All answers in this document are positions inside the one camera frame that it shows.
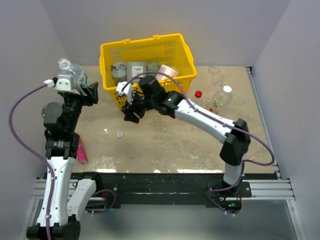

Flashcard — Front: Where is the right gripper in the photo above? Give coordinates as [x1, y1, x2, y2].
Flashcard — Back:
[122, 89, 158, 123]

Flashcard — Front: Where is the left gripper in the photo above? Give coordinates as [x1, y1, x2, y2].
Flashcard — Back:
[63, 79, 99, 131]

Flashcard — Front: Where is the blue label water bottle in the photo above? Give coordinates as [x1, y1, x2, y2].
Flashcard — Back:
[58, 58, 89, 88]

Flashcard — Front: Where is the small clear bottle cap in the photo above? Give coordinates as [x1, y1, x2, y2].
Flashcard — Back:
[117, 132, 124, 138]

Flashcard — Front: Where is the red bottle cap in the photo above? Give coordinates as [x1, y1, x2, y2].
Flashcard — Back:
[194, 90, 202, 98]

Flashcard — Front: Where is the large clear square bottle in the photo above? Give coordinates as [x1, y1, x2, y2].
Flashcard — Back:
[209, 88, 233, 115]

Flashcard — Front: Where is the red label water bottle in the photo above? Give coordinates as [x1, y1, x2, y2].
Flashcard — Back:
[192, 94, 203, 107]

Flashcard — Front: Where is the white bottle cap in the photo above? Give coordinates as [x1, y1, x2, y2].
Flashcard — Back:
[223, 85, 232, 93]

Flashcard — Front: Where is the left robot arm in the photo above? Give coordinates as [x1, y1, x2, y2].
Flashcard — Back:
[26, 82, 104, 240]

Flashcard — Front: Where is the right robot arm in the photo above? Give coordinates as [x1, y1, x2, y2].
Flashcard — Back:
[116, 76, 251, 197]

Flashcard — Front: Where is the grey crumpled can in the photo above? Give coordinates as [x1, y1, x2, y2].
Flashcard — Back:
[110, 61, 127, 85]

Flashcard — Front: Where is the grey box with label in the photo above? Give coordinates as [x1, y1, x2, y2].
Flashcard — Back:
[125, 61, 147, 81]

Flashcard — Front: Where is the green round vegetable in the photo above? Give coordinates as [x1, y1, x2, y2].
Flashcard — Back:
[146, 61, 161, 72]

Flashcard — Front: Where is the pink printed package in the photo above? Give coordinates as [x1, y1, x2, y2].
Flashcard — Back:
[155, 64, 179, 81]

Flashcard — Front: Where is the pink snack packet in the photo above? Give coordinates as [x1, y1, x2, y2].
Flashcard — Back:
[76, 138, 88, 165]

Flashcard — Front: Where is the yellow plastic basket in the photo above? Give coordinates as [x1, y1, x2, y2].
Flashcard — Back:
[99, 33, 197, 109]

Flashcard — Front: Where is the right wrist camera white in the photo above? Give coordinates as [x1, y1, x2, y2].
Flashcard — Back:
[116, 81, 135, 105]

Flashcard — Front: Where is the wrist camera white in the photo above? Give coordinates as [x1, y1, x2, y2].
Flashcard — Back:
[43, 74, 76, 93]
[116, 81, 135, 105]

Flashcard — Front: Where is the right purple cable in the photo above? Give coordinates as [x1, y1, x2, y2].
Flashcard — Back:
[122, 71, 276, 216]

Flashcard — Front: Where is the purple cable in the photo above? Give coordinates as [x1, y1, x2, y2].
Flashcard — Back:
[8, 83, 117, 240]
[122, 71, 276, 216]

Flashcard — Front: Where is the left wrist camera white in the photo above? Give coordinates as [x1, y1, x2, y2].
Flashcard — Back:
[43, 74, 76, 93]

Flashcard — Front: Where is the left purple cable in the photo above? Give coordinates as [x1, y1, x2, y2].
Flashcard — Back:
[8, 83, 117, 240]

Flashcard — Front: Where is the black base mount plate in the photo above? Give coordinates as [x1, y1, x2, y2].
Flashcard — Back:
[71, 172, 252, 211]

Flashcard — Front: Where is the aluminium frame rail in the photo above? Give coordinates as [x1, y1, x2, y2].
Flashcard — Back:
[30, 71, 295, 227]

